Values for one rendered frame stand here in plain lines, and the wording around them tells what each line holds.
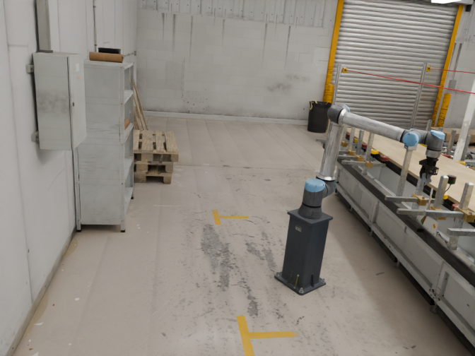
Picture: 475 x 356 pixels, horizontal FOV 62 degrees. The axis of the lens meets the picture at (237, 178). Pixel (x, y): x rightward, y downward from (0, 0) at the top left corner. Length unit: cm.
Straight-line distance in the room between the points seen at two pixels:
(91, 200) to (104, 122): 75
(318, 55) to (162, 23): 390
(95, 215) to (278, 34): 739
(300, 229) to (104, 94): 199
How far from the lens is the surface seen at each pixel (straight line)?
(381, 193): 363
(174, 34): 990
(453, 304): 330
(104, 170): 377
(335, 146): 307
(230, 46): 999
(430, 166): 290
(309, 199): 301
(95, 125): 367
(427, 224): 304
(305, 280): 323
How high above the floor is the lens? 178
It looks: 18 degrees down
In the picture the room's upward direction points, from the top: 5 degrees clockwise
